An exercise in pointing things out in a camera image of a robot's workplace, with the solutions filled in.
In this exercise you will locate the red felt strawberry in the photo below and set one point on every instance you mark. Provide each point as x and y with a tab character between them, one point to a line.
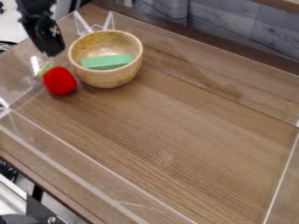
58	79

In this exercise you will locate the clear acrylic tray walls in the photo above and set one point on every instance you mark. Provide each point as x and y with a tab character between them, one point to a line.
192	145

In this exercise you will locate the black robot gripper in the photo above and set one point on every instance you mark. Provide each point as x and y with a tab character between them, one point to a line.
41	26

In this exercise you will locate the green rectangular block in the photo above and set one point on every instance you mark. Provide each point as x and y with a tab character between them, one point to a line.
108	62

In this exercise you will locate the wooden bowl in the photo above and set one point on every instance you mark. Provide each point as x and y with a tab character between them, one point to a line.
105	43

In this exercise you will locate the black metal bracket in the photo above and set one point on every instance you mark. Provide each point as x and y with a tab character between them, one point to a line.
27	211

